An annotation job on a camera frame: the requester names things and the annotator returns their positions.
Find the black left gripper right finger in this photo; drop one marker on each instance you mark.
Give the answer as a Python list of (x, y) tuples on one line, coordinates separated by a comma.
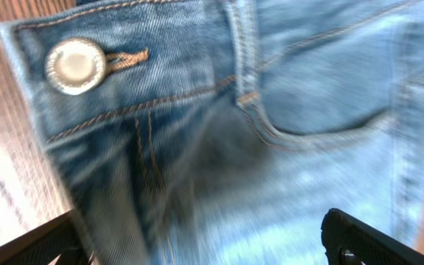
[(349, 241)]

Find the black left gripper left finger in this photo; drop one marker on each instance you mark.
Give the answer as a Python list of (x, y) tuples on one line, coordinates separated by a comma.
[(56, 241)]

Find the blue denim jeans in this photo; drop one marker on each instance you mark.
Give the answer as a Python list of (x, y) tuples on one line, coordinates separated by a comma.
[(222, 132)]

